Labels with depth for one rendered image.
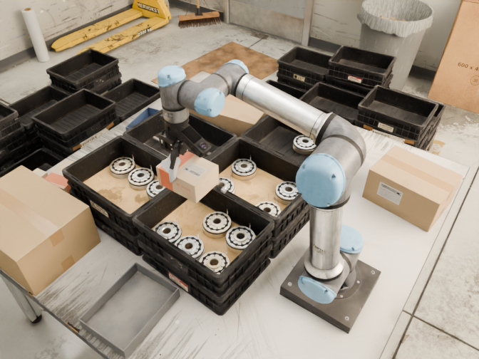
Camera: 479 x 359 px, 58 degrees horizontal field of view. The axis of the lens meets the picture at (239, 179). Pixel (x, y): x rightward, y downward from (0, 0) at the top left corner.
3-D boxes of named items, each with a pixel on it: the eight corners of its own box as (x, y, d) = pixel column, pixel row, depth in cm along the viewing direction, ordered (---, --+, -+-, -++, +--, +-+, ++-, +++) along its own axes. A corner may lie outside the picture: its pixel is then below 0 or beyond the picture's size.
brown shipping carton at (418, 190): (361, 196, 189) (368, 169, 178) (386, 172, 201) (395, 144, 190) (428, 232, 174) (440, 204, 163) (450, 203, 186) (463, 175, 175)
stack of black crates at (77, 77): (103, 100, 348) (90, 48, 318) (130, 112, 335) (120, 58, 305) (63, 125, 324) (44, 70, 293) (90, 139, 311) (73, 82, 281)
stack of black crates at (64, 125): (99, 143, 307) (83, 87, 277) (130, 159, 294) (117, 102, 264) (51, 174, 283) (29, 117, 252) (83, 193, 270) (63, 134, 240)
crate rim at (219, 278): (276, 226, 149) (276, 221, 147) (219, 285, 132) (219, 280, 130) (190, 177, 167) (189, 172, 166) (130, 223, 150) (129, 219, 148)
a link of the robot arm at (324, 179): (351, 279, 139) (366, 141, 104) (330, 315, 130) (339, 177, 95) (316, 264, 145) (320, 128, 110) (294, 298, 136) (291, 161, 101)
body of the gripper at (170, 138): (176, 137, 141) (172, 106, 133) (197, 147, 137) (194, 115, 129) (160, 149, 136) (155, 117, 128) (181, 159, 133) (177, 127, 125)
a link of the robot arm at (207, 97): (233, 80, 117) (200, 68, 122) (207, 99, 110) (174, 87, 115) (234, 104, 122) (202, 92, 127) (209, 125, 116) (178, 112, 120)
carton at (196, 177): (219, 182, 145) (218, 165, 140) (196, 203, 137) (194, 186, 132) (182, 164, 151) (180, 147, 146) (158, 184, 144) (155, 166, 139)
